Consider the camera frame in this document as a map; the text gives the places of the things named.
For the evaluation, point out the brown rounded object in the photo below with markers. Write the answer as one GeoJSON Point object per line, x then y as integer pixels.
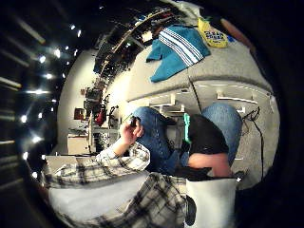
{"type": "Point", "coordinates": [236, 30]}

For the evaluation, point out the teal towel with white stripes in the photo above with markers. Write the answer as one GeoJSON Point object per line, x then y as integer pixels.
{"type": "Point", "coordinates": [177, 50]}

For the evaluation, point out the the person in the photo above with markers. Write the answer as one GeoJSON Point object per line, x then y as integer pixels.
{"type": "Point", "coordinates": [155, 139]}

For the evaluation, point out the red bag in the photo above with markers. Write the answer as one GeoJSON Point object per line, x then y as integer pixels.
{"type": "Point", "coordinates": [100, 117]}

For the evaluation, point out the white cabinet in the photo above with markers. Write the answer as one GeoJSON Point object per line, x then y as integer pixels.
{"type": "Point", "coordinates": [77, 144]}

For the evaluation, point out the cluttered storage shelves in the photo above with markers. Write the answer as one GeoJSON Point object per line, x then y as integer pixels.
{"type": "Point", "coordinates": [126, 47]}

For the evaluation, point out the small blue object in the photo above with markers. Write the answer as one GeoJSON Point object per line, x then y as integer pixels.
{"type": "Point", "coordinates": [231, 38]}

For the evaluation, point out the small black object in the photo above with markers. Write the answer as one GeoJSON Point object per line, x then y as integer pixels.
{"type": "Point", "coordinates": [133, 121]}

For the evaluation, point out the yellow snack packet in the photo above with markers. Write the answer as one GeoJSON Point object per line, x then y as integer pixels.
{"type": "Point", "coordinates": [212, 35]}

